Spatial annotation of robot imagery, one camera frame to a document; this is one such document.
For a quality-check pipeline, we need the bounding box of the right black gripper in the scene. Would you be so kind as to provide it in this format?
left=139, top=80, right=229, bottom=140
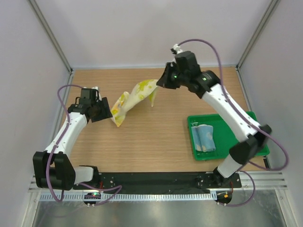
left=158, top=64, right=187, bottom=90

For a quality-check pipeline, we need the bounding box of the yellow green printed towel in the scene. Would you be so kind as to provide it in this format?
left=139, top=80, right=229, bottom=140
left=111, top=79, right=158, bottom=127

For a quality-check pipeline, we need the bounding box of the blue polka dot towel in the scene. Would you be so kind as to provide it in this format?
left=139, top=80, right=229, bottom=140
left=191, top=124, right=216, bottom=152

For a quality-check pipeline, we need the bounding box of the green plastic tray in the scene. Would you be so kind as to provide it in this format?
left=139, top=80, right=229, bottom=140
left=187, top=111, right=270, bottom=162

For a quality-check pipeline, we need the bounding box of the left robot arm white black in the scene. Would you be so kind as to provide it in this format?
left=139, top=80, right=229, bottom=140
left=33, top=87, right=112, bottom=191

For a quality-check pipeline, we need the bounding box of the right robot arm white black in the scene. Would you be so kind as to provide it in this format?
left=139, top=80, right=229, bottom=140
left=157, top=50, right=272, bottom=187

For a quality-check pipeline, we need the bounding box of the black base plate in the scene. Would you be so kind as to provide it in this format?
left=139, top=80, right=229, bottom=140
left=86, top=172, right=242, bottom=195

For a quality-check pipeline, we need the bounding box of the perforated metal cable rail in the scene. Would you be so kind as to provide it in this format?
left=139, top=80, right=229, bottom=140
left=39, top=192, right=217, bottom=201

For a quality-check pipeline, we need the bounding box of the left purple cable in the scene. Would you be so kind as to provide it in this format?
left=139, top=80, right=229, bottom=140
left=46, top=84, right=123, bottom=206

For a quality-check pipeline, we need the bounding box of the right aluminium frame post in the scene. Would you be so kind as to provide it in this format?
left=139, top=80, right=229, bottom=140
left=236, top=0, right=281, bottom=70

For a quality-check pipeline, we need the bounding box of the aluminium frame post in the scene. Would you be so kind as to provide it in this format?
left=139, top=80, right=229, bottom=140
left=236, top=0, right=281, bottom=70
left=27, top=0, right=73, bottom=74

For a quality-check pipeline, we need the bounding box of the left aluminium frame post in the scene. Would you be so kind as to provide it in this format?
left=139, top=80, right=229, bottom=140
left=27, top=0, right=73, bottom=74

